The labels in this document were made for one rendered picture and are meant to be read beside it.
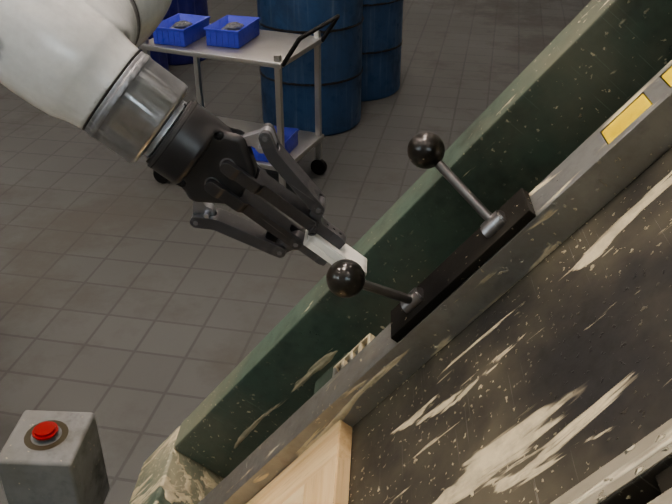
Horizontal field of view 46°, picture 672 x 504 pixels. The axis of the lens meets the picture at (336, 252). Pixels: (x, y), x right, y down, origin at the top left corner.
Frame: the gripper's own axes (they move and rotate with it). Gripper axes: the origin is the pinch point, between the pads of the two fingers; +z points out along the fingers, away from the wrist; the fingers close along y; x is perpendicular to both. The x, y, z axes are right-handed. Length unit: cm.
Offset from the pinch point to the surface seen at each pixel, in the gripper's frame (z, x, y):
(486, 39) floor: 160, -588, 54
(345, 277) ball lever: 0.8, 4.9, -0.9
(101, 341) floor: 12, -168, 173
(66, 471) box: -1, -17, 66
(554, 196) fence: 11.6, 0.4, -18.3
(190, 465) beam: 14, -22, 57
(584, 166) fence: 11.6, 0.0, -22.1
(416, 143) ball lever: 0.1, -5.7, -12.2
